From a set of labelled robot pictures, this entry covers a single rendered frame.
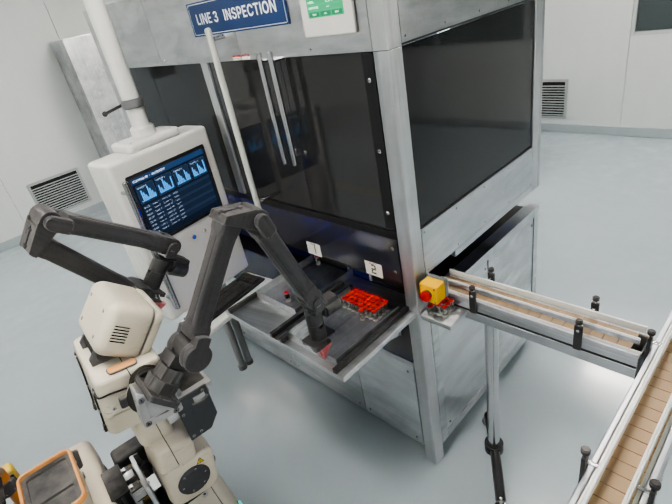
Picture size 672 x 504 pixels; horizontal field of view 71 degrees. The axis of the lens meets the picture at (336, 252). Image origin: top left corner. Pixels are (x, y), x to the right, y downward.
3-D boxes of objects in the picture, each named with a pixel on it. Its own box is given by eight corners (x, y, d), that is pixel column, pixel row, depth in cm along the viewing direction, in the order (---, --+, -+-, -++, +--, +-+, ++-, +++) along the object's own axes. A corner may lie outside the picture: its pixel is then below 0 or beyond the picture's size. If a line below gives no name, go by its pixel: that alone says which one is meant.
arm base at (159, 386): (132, 378, 121) (148, 402, 113) (149, 350, 122) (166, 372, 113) (161, 386, 127) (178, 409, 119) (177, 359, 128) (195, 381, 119)
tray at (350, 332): (350, 293, 195) (349, 286, 194) (400, 313, 178) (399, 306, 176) (288, 339, 177) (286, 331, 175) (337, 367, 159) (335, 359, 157)
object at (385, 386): (300, 257, 413) (276, 161, 370) (534, 342, 274) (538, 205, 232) (203, 319, 356) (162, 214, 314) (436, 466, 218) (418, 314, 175)
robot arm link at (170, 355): (155, 362, 121) (165, 372, 117) (177, 327, 122) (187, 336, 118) (183, 369, 128) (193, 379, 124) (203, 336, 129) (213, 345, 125)
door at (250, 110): (247, 192, 225) (209, 62, 196) (313, 209, 194) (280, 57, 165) (246, 192, 224) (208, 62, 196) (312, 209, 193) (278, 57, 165)
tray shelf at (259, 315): (307, 261, 229) (306, 258, 228) (428, 305, 182) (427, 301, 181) (226, 314, 202) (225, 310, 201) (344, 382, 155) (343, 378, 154)
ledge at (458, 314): (441, 299, 184) (441, 295, 183) (471, 309, 175) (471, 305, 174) (420, 318, 176) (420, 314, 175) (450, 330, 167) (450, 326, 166)
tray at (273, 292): (313, 260, 224) (312, 254, 223) (353, 274, 207) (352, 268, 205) (257, 297, 205) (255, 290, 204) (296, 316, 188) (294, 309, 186)
